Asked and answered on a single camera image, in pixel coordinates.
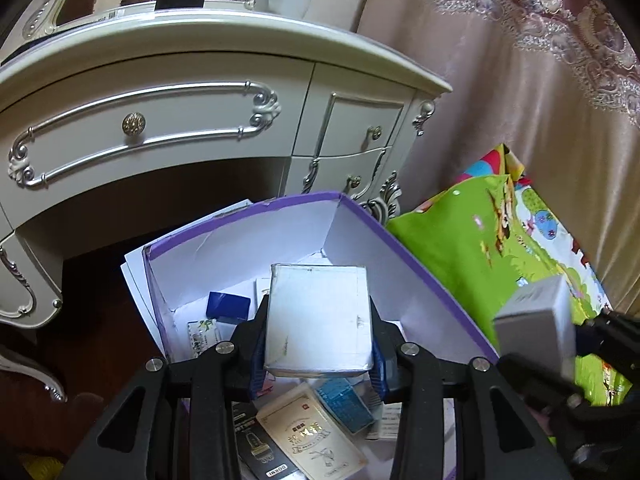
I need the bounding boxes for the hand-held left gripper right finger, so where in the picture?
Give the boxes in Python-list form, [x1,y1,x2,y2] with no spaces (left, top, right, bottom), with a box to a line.
[369,299,576,480]

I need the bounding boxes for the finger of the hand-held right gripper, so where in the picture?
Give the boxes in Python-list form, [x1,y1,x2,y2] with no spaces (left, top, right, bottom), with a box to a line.
[500,352,586,416]
[575,310,640,378]

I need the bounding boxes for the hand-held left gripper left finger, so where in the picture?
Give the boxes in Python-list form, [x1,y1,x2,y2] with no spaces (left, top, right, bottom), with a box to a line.
[65,296,272,480]

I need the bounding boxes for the grey carton box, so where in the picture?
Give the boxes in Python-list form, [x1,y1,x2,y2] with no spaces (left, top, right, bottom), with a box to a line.
[494,276,578,376]

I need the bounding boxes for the plain white carton box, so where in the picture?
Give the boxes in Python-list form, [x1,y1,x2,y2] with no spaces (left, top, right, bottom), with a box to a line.
[263,263,375,378]

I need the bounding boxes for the black box with gold print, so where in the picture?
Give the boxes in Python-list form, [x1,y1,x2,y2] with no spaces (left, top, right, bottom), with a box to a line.
[232,400,301,480]

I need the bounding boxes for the beige carton box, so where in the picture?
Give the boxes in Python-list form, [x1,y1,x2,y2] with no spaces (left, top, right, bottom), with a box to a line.
[256,382,368,480]

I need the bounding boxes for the purple storage box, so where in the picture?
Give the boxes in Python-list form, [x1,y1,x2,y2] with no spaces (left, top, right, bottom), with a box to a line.
[142,191,501,480]

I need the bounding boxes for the blue patterned box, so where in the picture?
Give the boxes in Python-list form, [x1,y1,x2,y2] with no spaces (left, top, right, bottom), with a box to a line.
[314,377,376,433]

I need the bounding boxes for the white leaflet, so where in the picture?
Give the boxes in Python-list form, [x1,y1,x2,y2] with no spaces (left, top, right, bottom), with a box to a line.
[375,402,406,441]

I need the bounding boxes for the white packet with green print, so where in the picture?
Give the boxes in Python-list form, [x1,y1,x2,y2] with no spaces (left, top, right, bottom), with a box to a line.
[186,317,221,358]

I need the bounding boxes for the small dark blue box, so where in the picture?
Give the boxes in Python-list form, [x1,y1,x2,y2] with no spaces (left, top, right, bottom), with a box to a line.
[206,291,251,322]

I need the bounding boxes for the white paper sheets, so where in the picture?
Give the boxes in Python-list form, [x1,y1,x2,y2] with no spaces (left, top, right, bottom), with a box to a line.
[120,199,256,356]

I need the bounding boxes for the green printed play mat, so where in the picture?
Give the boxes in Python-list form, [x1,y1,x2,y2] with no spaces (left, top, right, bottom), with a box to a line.
[387,142,636,406]

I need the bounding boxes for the small white drawer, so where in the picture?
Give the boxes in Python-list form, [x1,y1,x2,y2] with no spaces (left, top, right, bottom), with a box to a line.
[292,147,393,198]
[320,92,406,158]

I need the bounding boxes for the wide white drawer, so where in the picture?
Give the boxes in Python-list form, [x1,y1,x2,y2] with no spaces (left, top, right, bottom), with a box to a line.
[0,57,316,191]

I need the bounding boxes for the pink lace curtain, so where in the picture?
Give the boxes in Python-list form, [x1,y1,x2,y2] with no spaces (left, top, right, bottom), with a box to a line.
[357,0,640,321]

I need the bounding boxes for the white dressing table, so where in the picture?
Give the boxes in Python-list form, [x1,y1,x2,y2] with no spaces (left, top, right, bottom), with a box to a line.
[0,0,453,331]

